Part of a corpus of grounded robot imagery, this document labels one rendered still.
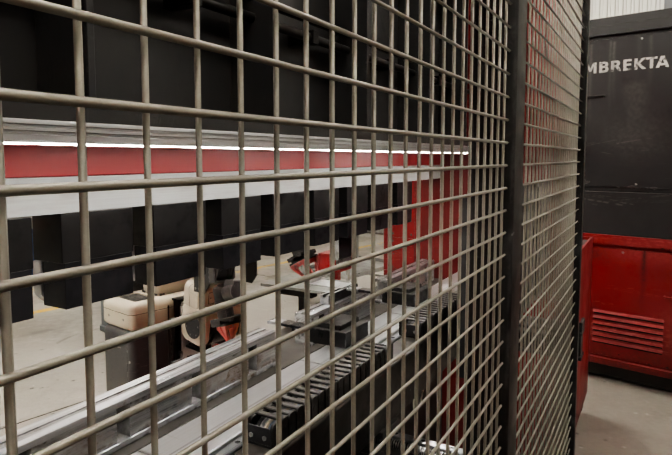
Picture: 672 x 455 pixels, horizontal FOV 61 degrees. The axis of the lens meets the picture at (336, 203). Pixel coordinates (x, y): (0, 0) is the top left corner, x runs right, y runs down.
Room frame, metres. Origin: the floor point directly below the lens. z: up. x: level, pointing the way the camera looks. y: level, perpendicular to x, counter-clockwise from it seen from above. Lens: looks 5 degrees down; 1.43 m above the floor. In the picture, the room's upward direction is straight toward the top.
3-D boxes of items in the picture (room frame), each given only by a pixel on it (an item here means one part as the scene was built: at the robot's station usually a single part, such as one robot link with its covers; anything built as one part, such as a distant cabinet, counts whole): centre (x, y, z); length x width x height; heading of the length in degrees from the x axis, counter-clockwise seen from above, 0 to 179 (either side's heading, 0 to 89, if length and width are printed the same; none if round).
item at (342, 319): (1.42, 0.06, 1.01); 0.26 x 0.12 x 0.05; 60
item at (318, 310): (1.83, 0.00, 0.92); 0.39 x 0.06 x 0.10; 150
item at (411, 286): (1.79, -0.15, 1.01); 0.26 x 0.12 x 0.05; 60
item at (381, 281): (2.35, -0.30, 0.92); 0.50 x 0.06 x 0.10; 150
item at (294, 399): (1.01, 0.01, 1.02); 0.44 x 0.06 x 0.04; 150
